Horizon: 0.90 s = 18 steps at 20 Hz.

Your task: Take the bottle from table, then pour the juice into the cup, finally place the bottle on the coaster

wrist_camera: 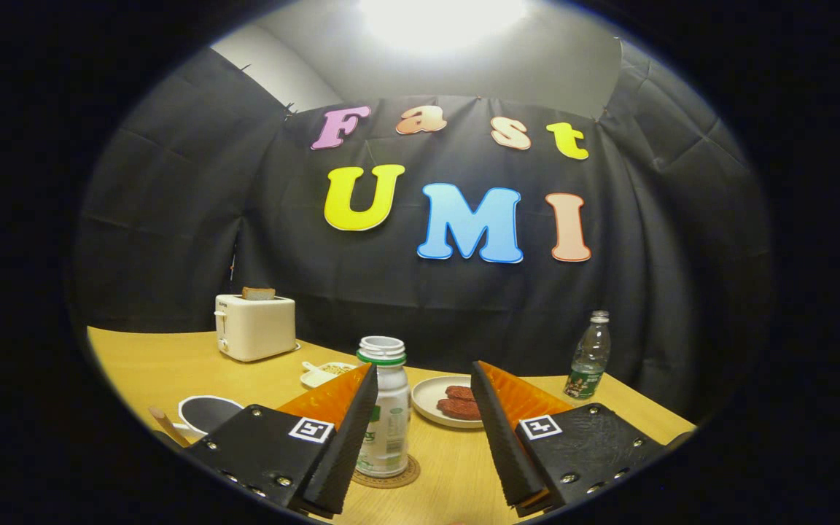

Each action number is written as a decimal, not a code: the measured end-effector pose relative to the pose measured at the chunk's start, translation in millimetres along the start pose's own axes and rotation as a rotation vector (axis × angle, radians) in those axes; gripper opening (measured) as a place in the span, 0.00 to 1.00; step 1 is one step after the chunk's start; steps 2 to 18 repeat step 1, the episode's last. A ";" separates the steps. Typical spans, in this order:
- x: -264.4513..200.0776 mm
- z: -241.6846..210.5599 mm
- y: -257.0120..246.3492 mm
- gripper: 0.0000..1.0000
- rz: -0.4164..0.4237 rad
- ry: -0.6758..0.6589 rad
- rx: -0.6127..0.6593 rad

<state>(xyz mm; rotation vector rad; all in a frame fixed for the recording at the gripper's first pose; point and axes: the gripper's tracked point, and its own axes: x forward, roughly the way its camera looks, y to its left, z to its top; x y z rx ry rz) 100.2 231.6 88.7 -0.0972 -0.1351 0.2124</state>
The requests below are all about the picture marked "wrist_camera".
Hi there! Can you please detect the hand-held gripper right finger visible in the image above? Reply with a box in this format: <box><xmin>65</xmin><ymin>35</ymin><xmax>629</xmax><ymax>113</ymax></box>
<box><xmin>470</xmin><ymin>360</ymin><xmax>672</xmax><ymax>518</ymax></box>

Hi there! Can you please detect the round cork coaster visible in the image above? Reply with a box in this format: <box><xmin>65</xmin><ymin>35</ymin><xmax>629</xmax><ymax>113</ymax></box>
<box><xmin>351</xmin><ymin>454</ymin><xmax>421</xmax><ymax>489</ymax></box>

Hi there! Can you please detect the white toaster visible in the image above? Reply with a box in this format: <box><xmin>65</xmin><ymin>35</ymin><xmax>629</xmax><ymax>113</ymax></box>
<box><xmin>214</xmin><ymin>294</ymin><xmax>298</xmax><ymax>363</ymax></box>

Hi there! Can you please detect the white divided grain dish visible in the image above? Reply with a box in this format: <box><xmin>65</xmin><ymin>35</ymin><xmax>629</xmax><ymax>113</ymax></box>
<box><xmin>300</xmin><ymin>361</ymin><xmax>357</xmax><ymax>389</ymax></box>

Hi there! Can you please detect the black backdrop cloth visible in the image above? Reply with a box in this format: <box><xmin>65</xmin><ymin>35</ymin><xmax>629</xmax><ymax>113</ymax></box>
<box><xmin>70</xmin><ymin>36</ymin><xmax>774</xmax><ymax>424</ymax></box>

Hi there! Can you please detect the white juice bottle green label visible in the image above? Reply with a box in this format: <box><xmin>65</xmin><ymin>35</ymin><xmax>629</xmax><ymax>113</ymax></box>
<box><xmin>354</xmin><ymin>336</ymin><xmax>413</xmax><ymax>479</ymax></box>

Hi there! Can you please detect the round white plate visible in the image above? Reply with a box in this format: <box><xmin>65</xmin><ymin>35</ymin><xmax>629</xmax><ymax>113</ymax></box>
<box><xmin>411</xmin><ymin>375</ymin><xmax>485</xmax><ymax>429</ymax></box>

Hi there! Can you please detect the clear plastic water bottle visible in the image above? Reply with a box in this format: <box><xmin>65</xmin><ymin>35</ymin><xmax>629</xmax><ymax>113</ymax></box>
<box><xmin>563</xmin><ymin>311</ymin><xmax>612</xmax><ymax>401</ymax></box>

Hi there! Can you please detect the white cup with wooden handle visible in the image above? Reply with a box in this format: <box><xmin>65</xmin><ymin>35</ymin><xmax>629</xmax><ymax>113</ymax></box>
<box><xmin>148</xmin><ymin>395</ymin><xmax>244</xmax><ymax>447</ymax></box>

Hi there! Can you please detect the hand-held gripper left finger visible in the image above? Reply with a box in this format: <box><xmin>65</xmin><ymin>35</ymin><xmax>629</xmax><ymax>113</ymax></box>
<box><xmin>183</xmin><ymin>362</ymin><xmax>379</xmax><ymax>520</ymax></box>

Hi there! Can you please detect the wooden table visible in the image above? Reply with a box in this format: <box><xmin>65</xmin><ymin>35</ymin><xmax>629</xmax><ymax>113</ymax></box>
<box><xmin>87</xmin><ymin>326</ymin><xmax>696</xmax><ymax>525</ymax></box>

